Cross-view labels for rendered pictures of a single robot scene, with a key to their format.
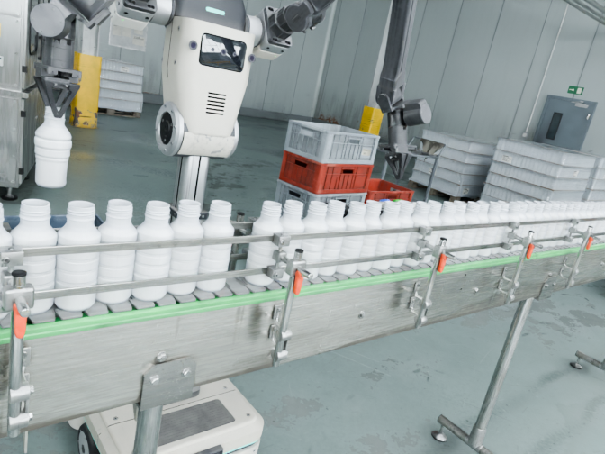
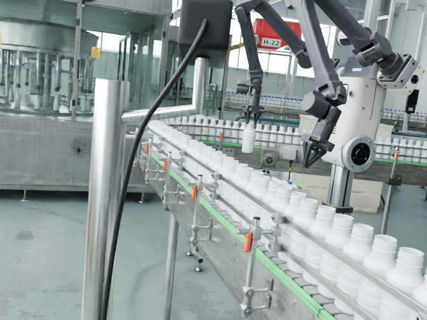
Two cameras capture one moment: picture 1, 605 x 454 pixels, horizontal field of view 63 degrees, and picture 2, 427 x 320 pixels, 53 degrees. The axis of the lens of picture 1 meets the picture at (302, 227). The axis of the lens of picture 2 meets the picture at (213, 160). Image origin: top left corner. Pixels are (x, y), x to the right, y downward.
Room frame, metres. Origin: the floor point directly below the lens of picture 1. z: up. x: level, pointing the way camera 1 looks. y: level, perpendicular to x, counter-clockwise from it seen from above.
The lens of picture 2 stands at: (1.70, -1.60, 1.38)
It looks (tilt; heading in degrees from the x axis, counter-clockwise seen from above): 9 degrees down; 112
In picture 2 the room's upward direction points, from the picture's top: 6 degrees clockwise
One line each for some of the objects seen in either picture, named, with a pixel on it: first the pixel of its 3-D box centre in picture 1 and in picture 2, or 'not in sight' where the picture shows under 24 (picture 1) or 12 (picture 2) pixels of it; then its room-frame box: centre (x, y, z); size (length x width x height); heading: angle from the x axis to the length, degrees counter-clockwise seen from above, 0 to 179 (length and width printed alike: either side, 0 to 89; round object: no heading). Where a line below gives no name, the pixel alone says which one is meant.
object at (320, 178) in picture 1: (327, 171); not in sight; (3.68, -0.09, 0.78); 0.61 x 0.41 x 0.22; 138
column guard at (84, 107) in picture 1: (85, 90); not in sight; (7.79, 3.78, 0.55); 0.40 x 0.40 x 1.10; 42
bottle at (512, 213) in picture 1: (507, 227); (304, 235); (1.55, -0.64, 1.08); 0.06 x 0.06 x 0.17
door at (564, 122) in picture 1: (554, 149); not in sight; (10.67, -4.85, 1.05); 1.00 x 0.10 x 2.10; 42
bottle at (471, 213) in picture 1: (465, 230); (260, 206); (1.39, -0.47, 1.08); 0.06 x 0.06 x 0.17
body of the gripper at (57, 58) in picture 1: (58, 57); (253, 101); (1.01, 0.55, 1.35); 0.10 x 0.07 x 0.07; 44
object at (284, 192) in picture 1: (320, 200); not in sight; (3.67, -0.09, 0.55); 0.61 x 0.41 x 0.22; 139
